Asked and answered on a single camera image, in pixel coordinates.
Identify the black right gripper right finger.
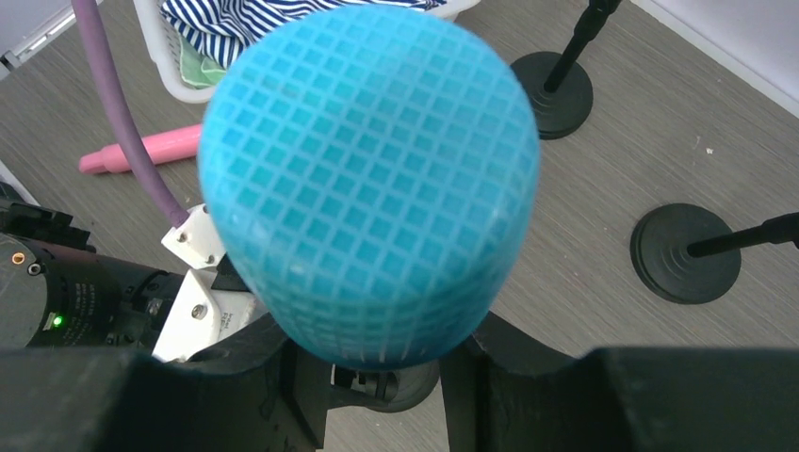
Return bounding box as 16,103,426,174
440,315,798,451

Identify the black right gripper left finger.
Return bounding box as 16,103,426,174
1,316,332,451

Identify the black front microphone stand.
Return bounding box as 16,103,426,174
329,361,440,413

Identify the black microphone stand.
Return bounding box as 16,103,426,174
629,203,798,305
511,0,621,140
329,361,440,413

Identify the blue microphone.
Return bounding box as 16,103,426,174
197,5,540,369

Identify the pink microphone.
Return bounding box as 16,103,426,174
78,124,202,174

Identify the green cloth in basket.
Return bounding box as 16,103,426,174
179,38,226,89

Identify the blue striped cloth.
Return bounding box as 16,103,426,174
158,0,448,70

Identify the white plastic basket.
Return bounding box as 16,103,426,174
132,0,483,105

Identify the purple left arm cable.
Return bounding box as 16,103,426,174
70,0,191,229

